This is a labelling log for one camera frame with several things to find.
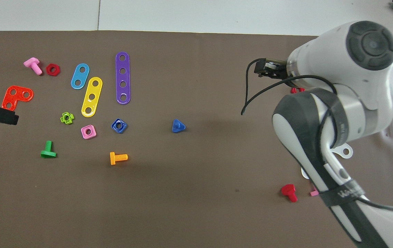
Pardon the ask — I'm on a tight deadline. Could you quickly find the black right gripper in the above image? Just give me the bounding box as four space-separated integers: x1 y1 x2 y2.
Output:
254 58 288 80

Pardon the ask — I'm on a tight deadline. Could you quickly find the blue triangular-head plastic screw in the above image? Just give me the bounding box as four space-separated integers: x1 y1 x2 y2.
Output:
172 119 186 133

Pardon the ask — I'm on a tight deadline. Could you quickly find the dark blue square nut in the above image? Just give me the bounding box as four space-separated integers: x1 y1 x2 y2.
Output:
111 118 127 134

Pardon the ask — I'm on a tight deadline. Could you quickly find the green plastic screw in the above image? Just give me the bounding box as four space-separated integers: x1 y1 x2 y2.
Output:
40 140 57 159

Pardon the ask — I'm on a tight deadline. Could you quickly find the lime green cross nut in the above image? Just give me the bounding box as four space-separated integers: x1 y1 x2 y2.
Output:
60 112 75 125

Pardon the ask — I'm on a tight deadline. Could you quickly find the pink square plastic nut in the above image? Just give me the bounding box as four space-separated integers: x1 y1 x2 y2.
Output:
81 125 97 140

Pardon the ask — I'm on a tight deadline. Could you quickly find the red plastic screw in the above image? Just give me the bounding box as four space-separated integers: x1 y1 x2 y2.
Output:
281 184 298 203

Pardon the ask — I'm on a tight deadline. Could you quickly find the orange plastic screw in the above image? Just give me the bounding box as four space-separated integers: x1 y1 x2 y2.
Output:
110 152 128 166

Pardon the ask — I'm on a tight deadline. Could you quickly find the orange angled three-hole plate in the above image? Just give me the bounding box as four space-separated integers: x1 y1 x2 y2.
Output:
2 85 34 113

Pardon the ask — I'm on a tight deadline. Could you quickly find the blue two-hole plastic strip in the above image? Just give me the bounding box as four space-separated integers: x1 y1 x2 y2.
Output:
71 63 90 90

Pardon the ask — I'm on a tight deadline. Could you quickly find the yellow three-hole plastic strip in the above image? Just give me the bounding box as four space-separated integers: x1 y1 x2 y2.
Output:
81 76 103 118

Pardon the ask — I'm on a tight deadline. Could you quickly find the white curved five-hole plate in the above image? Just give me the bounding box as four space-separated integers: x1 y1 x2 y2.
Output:
301 145 353 180

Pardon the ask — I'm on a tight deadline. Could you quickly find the purple four-hole plastic strip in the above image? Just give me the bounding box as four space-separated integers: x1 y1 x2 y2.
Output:
115 52 131 105

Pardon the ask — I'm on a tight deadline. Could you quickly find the brown paper table mat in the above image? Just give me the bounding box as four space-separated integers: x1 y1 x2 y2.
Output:
0 30 393 248

